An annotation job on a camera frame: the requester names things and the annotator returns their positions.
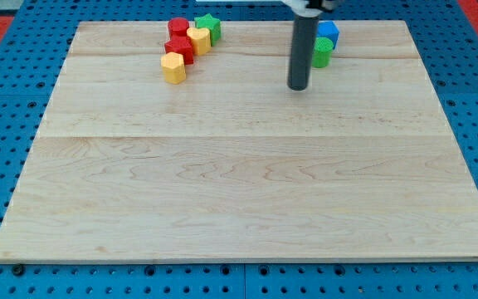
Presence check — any green cylinder block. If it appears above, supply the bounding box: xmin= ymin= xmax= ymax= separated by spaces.
xmin=312 ymin=37 xmax=334 ymax=68

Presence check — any red star block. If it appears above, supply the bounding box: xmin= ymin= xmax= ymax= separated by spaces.
xmin=164 ymin=36 xmax=194 ymax=65

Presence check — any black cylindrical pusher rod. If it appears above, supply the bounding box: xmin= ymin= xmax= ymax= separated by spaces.
xmin=287 ymin=14 xmax=319 ymax=91

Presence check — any yellow heart block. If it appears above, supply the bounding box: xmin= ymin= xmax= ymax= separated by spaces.
xmin=187 ymin=27 xmax=212 ymax=56

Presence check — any yellow hexagon block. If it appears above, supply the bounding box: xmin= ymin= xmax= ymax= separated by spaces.
xmin=160 ymin=52 xmax=187 ymax=84

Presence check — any blue cube block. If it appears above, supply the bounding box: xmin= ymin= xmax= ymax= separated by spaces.
xmin=316 ymin=21 xmax=339 ymax=49

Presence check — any green star block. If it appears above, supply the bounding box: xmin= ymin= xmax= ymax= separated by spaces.
xmin=194 ymin=13 xmax=222 ymax=47

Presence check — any red cylinder block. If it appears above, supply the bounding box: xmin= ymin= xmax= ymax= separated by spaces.
xmin=168 ymin=17 xmax=190 ymax=39

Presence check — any light wooden board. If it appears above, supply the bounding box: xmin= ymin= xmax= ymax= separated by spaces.
xmin=0 ymin=21 xmax=478 ymax=264

